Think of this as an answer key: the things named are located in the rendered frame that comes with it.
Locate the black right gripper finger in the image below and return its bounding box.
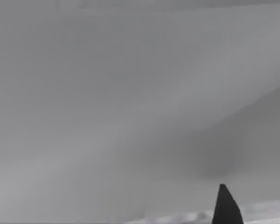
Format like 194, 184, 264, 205
211, 183, 245, 224

